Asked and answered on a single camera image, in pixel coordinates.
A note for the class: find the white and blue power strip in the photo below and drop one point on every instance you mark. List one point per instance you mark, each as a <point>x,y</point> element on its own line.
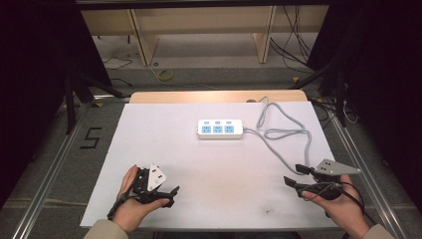
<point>220,128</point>

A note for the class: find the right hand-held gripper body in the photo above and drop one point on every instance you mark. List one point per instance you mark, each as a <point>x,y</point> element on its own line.
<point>333,167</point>

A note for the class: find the white board sheet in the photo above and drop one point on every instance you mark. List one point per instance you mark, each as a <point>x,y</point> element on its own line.
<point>212,172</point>

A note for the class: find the person's left hand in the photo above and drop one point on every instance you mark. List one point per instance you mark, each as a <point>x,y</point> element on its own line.
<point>132,207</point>

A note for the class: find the person's right hand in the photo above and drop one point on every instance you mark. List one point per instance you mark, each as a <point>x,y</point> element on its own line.
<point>343,207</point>

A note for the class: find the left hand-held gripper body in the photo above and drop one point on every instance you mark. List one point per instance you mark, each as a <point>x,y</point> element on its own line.
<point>155,177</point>

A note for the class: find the black curtain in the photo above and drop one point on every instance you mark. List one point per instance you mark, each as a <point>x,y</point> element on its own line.
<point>33,83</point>
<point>384,83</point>

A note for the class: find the aluminium rail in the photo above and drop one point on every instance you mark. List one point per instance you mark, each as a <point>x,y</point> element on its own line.
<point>49,172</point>
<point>365,172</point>

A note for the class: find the black tripod stand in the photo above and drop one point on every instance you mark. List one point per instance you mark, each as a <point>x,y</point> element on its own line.
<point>83,86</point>

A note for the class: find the black metal stand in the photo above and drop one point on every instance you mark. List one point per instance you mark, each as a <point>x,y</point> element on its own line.
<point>331,76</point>

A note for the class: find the light wooden shelf unit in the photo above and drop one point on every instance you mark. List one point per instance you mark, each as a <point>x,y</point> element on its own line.
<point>205,20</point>

